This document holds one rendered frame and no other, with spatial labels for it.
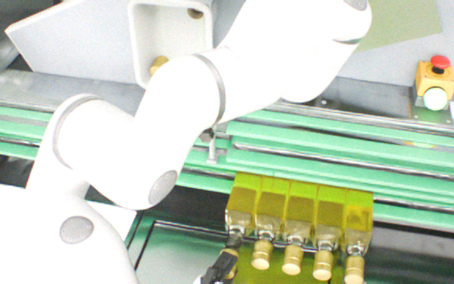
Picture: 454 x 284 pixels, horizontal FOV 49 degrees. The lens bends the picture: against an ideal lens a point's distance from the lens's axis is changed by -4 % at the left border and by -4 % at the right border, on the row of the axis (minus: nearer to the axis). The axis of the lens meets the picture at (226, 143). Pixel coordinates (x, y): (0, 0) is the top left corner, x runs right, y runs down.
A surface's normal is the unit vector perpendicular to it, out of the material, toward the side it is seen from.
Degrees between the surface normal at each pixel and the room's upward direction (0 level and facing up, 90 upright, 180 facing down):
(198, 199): 89
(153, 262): 90
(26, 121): 90
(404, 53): 0
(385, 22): 2
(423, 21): 2
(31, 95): 90
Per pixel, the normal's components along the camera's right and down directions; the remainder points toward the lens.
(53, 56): -0.22, 0.65
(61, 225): -0.19, -0.68
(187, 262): 0.00, -0.74
